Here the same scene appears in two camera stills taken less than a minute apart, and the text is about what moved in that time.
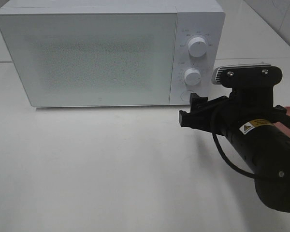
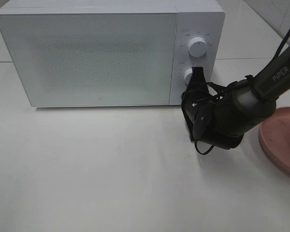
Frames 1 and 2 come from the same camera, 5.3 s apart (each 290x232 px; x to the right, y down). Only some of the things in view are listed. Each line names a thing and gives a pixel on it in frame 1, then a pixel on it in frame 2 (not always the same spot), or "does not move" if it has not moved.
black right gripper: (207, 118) -> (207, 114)
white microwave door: (70, 59) does not move
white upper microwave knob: (197, 47) does not move
